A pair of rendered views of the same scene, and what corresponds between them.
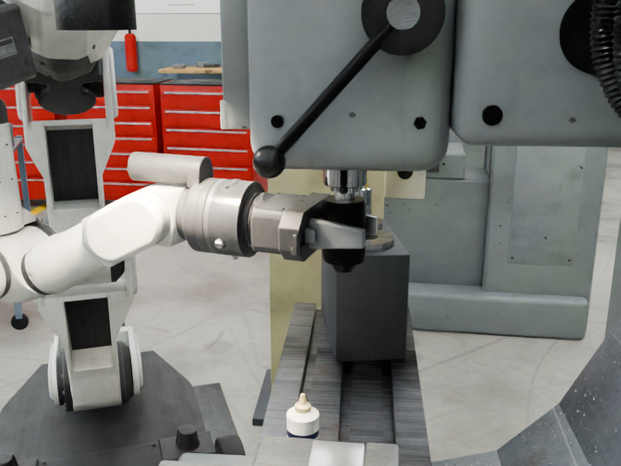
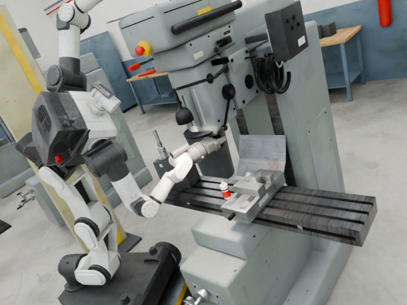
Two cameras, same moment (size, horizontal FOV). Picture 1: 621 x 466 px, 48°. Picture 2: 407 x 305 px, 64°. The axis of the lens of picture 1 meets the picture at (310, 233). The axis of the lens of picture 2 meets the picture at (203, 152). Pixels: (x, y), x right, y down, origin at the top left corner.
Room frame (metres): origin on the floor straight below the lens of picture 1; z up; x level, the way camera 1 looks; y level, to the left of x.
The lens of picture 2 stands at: (-0.22, 1.14, 1.84)
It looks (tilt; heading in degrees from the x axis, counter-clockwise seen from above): 23 degrees down; 313
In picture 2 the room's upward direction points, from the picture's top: 20 degrees counter-clockwise
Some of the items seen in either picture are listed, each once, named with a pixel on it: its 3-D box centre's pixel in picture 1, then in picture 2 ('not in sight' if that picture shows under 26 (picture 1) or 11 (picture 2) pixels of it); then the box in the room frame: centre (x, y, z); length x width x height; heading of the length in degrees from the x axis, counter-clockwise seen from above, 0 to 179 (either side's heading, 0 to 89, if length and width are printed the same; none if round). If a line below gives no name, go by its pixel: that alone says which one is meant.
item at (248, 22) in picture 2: not in sight; (246, 26); (0.71, -0.54, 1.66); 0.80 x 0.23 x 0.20; 85
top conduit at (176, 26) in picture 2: not in sight; (209, 16); (0.60, -0.06, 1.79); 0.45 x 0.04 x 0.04; 85
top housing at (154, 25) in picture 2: not in sight; (180, 20); (0.74, -0.05, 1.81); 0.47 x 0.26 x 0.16; 85
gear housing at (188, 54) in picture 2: not in sight; (194, 48); (0.74, -0.08, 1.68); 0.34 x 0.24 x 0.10; 85
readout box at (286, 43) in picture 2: not in sight; (288, 30); (0.39, -0.31, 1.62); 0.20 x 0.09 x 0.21; 85
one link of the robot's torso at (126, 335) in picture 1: (96, 366); (99, 266); (1.48, 0.50, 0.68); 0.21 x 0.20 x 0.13; 17
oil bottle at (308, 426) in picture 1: (302, 433); (225, 189); (0.77, 0.01, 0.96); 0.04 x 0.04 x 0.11
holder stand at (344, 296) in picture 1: (360, 282); (176, 169); (1.18, -0.09, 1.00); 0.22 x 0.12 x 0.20; 5
